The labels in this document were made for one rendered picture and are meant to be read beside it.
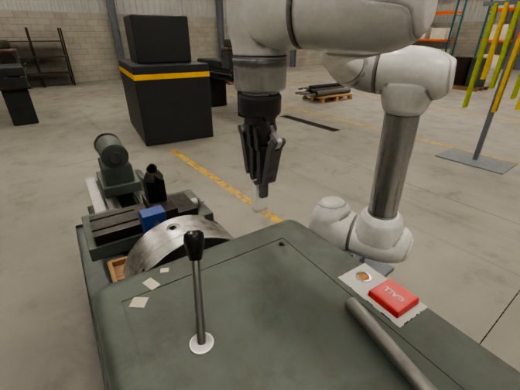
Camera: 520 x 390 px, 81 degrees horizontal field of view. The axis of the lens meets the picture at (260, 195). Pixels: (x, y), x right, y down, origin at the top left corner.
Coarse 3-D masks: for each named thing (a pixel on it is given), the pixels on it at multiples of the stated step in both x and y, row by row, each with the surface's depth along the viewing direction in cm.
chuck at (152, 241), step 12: (180, 216) 81; (192, 216) 82; (156, 228) 77; (180, 228) 75; (192, 228) 76; (204, 228) 77; (216, 228) 80; (144, 240) 76; (156, 240) 74; (168, 240) 72; (132, 252) 76; (144, 252) 73; (132, 264) 74
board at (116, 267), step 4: (116, 260) 115; (120, 260) 116; (124, 260) 116; (108, 264) 113; (112, 264) 115; (116, 264) 115; (120, 264) 116; (124, 264) 116; (112, 268) 112; (116, 268) 115; (120, 268) 115; (112, 272) 109; (116, 272) 112; (120, 272) 112; (112, 276) 108; (116, 276) 110; (120, 276) 110; (124, 276) 110; (112, 280) 106; (116, 280) 106
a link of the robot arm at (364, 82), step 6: (366, 60) 85; (372, 60) 85; (366, 66) 86; (372, 66) 85; (366, 72) 86; (372, 72) 85; (360, 78) 88; (366, 78) 87; (372, 78) 86; (342, 84) 91; (348, 84) 90; (354, 84) 90; (360, 84) 89; (366, 84) 88; (372, 84) 87; (360, 90) 92; (366, 90) 90; (372, 90) 89
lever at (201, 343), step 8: (192, 264) 46; (200, 280) 46; (200, 288) 46; (200, 296) 45; (200, 304) 45; (200, 312) 45; (200, 320) 45; (200, 328) 45; (200, 336) 45; (208, 336) 46; (192, 344) 45; (200, 344) 45; (208, 344) 45; (200, 352) 44
